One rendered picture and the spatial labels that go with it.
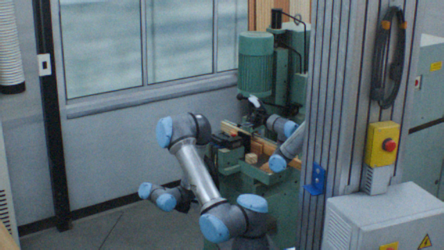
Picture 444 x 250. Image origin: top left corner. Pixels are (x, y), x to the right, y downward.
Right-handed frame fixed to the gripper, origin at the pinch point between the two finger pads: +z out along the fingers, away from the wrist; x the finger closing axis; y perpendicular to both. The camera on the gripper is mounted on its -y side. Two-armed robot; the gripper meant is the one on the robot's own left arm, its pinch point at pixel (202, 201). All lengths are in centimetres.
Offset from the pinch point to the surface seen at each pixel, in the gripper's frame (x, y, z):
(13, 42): -114, -37, -80
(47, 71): -123, -28, -51
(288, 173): 20.4, -28.1, 27.4
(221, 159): -2.9, -22.2, 4.0
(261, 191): 11.1, -14.6, 24.5
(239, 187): -1.1, -11.4, 20.9
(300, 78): 7, -75, 24
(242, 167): 1.4, -21.9, 15.2
